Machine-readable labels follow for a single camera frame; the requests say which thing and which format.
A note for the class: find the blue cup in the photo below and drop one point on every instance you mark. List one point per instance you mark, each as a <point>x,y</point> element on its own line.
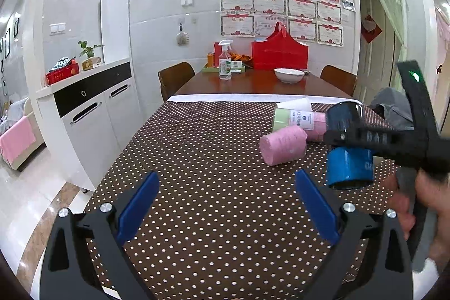
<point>349,173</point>

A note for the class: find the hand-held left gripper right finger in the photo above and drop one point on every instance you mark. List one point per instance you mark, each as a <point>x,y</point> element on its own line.
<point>316,207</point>

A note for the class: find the white sideboard cabinet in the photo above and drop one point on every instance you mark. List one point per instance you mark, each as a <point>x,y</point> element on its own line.
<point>88,113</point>

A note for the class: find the white wall socket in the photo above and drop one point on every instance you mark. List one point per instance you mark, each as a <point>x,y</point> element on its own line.
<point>187,0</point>

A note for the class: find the green tray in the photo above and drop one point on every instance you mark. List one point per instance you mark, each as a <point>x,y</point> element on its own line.
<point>212,68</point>

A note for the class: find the hanging shell ornament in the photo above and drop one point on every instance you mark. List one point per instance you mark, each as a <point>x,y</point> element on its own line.
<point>181,36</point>

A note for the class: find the red door decoration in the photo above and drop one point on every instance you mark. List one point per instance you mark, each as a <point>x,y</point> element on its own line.
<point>369,27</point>

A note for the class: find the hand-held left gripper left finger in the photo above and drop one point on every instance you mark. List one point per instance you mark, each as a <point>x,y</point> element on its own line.
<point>139,207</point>

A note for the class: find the grey jacket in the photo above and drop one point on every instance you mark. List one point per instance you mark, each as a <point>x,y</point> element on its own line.
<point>393,106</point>

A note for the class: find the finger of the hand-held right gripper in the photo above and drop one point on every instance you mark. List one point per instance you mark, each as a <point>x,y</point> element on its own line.
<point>358,139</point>

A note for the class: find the small potted plant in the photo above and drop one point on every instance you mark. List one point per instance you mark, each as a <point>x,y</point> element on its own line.
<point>89,55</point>

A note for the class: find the white bowl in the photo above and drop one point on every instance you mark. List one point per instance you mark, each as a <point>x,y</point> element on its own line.
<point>289,74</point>

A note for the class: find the green and pink roll pack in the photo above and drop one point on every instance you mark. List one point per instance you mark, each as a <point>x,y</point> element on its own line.
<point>298,120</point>

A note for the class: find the brown polka-dot tablecloth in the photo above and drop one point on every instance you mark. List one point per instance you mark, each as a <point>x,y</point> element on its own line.
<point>218,152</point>

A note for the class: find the person's right hand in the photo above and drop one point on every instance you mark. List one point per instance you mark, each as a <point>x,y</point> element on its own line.
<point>437,196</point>

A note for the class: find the pink towel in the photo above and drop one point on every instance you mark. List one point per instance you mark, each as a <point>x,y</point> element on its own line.
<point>17,142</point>

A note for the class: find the white light switch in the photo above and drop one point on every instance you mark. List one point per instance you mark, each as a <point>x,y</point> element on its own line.
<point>57,28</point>

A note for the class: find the black wall picture frame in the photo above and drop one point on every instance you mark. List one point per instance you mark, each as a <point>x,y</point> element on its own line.
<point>16,27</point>
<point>7,42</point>

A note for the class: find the beige sofa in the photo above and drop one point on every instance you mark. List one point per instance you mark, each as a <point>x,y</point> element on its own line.
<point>21,131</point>

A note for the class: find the red tissue box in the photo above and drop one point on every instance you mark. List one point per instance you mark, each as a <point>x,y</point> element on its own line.
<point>61,73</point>

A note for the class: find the orange can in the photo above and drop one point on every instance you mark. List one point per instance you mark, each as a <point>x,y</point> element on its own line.
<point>211,59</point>

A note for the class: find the brown wooden chair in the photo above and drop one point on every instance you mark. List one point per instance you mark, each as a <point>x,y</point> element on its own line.
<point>175,78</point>
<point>339,78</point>

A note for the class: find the orange snack packets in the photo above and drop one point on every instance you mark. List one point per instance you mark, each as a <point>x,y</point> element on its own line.
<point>242,58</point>

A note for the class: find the clear spray bottle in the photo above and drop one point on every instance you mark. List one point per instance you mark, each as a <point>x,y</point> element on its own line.
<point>225,62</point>

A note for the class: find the small wall photos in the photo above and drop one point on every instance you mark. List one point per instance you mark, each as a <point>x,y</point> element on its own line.
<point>348,3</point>

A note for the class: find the red gift bag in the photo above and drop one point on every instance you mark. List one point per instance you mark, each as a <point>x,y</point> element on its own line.
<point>279,54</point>

